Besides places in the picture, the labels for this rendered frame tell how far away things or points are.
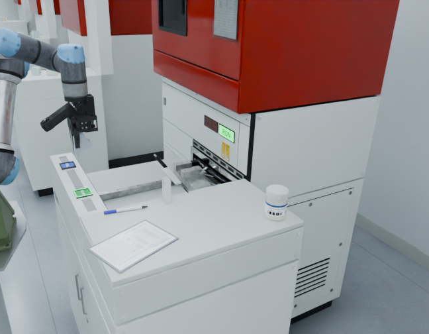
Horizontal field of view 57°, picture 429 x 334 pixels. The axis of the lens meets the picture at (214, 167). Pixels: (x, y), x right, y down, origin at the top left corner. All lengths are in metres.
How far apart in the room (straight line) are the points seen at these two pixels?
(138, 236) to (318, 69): 0.91
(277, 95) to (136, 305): 0.87
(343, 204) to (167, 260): 1.13
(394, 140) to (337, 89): 1.26
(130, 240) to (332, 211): 1.10
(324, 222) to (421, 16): 1.41
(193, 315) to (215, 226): 0.27
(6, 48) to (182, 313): 0.90
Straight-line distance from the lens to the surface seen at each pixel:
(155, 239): 1.18
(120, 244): 1.17
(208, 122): 1.73
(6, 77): 1.71
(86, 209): 1.38
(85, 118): 1.34
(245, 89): 1.42
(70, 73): 1.30
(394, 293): 2.72
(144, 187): 1.74
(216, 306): 1.28
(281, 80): 1.50
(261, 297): 1.38
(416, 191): 2.89
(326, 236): 2.05
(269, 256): 1.28
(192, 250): 1.14
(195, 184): 1.67
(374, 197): 3.11
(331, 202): 1.95
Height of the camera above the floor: 1.63
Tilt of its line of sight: 24 degrees down
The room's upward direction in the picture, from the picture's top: 2 degrees clockwise
